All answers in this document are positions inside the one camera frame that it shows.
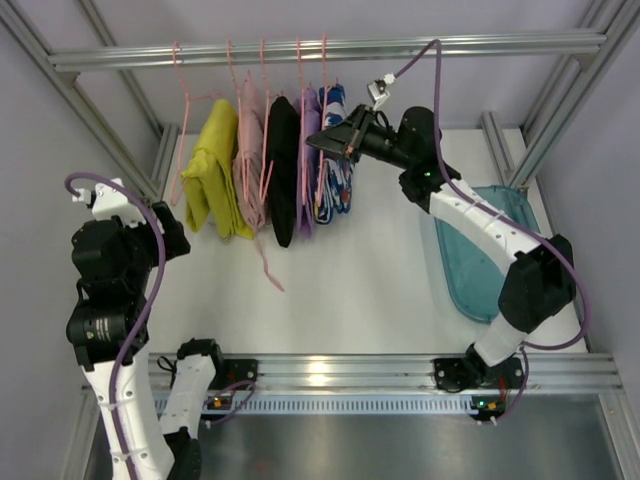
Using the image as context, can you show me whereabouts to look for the pink hanger of blue trousers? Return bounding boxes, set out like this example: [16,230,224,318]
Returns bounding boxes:
[314,34,339,216]

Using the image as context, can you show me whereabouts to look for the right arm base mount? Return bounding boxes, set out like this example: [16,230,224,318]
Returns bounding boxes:
[432,356,524,393]

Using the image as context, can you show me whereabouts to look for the aluminium front rail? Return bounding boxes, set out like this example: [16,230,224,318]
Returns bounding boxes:
[147,351,624,399]

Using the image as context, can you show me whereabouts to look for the blue patterned trousers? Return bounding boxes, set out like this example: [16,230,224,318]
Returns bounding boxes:
[314,83,354,225]

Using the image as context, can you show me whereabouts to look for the aluminium hanging rail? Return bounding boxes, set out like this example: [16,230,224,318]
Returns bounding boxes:
[48,29,607,72]

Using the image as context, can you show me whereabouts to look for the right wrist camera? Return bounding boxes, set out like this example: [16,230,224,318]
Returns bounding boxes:
[367,73,396,110]

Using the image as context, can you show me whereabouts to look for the pink trousers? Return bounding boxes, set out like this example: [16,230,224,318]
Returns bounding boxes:
[232,72,284,292]

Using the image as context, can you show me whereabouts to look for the grey slotted cable duct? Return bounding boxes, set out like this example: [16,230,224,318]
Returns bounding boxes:
[202,394,504,417]

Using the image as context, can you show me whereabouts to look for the pink hanger of black trousers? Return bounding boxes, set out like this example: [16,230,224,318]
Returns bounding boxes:
[259,38,273,205]

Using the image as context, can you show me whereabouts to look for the purple trousers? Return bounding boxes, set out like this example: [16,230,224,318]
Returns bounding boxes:
[294,86,321,239]

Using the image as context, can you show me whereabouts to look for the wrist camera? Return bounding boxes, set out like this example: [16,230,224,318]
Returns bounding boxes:
[367,73,396,110]
[72,183,146,228]

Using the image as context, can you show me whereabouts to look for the pink hanger of purple trousers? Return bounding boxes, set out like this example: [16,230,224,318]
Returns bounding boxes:
[296,37,307,206]

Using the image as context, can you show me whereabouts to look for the black trousers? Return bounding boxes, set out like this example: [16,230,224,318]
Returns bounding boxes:
[267,96,300,248]

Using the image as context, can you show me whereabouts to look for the pink hanger of yellow trousers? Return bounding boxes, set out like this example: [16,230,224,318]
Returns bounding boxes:
[168,41,224,207]

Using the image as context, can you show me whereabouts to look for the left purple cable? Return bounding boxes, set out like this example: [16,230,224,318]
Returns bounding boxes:
[64,172,257,480]

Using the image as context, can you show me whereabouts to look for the teal plastic bin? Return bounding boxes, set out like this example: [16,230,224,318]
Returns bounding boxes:
[435,185,539,324]

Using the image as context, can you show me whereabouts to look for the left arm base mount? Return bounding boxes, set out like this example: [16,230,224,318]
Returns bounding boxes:
[158,357,259,396]

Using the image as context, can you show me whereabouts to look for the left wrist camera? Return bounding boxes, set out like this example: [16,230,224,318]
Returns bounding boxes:
[72,183,146,228]

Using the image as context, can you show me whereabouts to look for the yellow trousers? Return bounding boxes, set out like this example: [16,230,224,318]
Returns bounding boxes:
[181,99,254,241]

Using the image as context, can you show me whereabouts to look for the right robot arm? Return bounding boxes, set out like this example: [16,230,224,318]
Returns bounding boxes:
[305,105,576,368]

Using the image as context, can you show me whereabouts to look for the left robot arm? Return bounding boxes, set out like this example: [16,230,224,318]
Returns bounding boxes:
[66,215,222,479]

